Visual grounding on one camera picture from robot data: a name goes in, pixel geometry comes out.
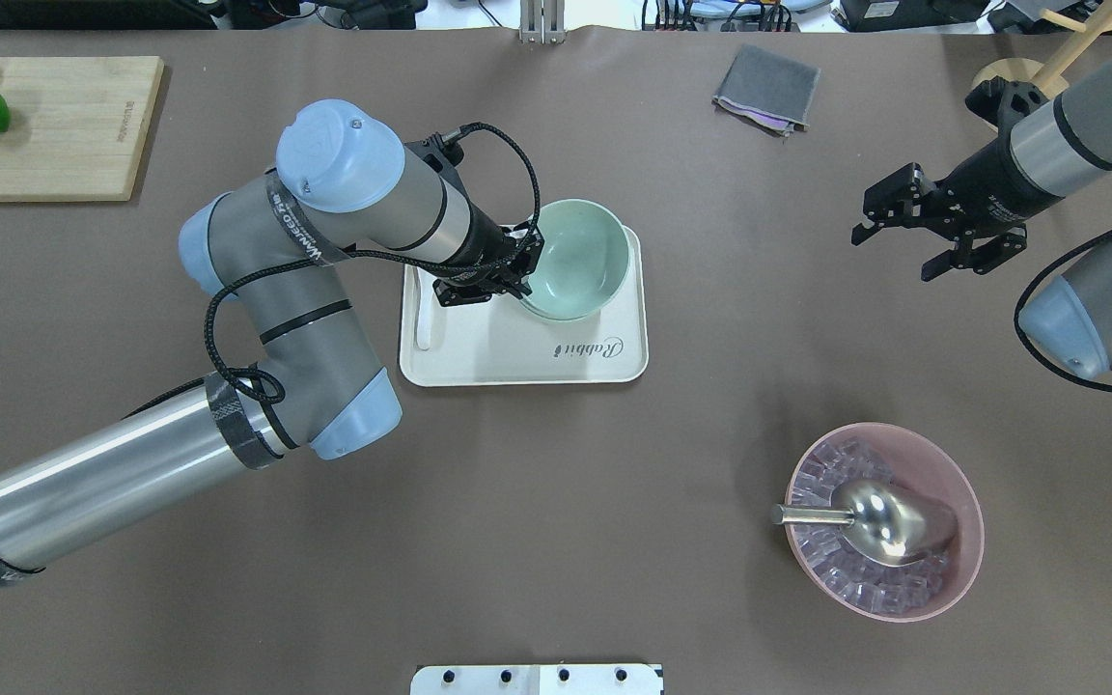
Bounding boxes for grey folded cloth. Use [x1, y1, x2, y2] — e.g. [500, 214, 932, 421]
[711, 44, 821, 137]

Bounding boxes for wooden cutting board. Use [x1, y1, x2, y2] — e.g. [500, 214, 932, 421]
[0, 56, 163, 203]

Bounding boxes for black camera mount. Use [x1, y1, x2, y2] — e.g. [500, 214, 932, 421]
[963, 76, 1049, 133]

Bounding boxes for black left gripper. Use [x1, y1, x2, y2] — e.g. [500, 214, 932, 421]
[431, 224, 544, 308]

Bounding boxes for white mounting base plate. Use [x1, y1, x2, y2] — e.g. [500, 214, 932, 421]
[409, 663, 665, 694]

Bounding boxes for pink bowl with ice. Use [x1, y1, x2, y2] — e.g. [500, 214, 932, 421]
[784, 421, 985, 624]

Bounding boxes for wooden mug tree stand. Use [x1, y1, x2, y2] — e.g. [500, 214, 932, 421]
[969, 1, 1112, 97]

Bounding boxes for metal ice scoop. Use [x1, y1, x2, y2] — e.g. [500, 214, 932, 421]
[770, 478, 959, 568]

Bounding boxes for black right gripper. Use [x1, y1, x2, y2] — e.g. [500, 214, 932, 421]
[851, 145, 1036, 282]

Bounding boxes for aluminium frame post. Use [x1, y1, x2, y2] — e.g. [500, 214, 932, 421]
[519, 0, 568, 44]

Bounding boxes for green bowl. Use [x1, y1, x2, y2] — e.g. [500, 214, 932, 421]
[522, 199, 631, 321]

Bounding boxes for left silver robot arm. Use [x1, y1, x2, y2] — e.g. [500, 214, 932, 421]
[0, 98, 544, 590]

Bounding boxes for cream plastic tray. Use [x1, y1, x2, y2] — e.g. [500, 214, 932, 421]
[399, 229, 651, 387]

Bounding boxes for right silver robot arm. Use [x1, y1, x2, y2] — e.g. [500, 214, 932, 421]
[851, 58, 1112, 393]

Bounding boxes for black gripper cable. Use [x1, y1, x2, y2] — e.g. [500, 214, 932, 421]
[203, 122, 542, 406]

